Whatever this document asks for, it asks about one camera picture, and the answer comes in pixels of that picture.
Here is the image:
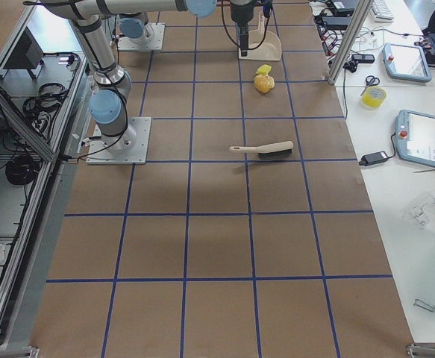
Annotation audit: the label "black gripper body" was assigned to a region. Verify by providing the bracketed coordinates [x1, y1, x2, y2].
[229, 0, 255, 25]

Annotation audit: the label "beige dustpan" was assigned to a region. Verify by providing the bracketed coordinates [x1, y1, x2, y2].
[239, 11, 282, 61]

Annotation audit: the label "orange wrapper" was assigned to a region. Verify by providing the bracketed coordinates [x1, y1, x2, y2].
[254, 74, 275, 94]

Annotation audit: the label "beige hand brush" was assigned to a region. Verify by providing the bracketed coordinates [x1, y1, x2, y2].
[229, 141, 294, 159]

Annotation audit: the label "yellow sponge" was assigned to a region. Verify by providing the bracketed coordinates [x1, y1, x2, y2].
[256, 64, 272, 75]

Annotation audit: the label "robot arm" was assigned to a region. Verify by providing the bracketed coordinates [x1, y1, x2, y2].
[39, 1, 217, 90]
[119, 12, 154, 43]

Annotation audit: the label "black power brick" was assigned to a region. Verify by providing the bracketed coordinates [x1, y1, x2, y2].
[322, 16, 352, 31]

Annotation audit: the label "black scissors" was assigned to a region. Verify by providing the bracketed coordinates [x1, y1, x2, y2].
[360, 75, 380, 96]

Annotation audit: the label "white keyboard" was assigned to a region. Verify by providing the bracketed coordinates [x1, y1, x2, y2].
[369, 0, 394, 23]

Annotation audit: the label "yellow tape roll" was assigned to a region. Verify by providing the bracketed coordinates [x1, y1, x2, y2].
[361, 86, 387, 108]

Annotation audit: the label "upper teach pendant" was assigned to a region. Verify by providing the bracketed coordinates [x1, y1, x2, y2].
[382, 43, 432, 83]

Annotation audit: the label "teach pendant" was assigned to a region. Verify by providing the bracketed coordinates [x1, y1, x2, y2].
[395, 110, 435, 168]
[382, 43, 432, 83]

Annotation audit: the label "black power adapter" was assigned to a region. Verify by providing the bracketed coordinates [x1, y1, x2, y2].
[359, 151, 389, 166]

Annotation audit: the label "lower teach pendant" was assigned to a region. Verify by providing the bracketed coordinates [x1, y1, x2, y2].
[395, 110, 435, 168]

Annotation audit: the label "clear plastic bag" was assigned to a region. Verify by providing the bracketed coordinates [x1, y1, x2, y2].
[402, 192, 435, 233]

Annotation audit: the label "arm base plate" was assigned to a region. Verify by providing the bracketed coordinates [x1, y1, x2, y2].
[118, 21, 165, 52]
[86, 117, 152, 165]

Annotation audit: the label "aluminium frame post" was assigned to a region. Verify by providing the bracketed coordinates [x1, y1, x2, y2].
[327, 0, 372, 85]

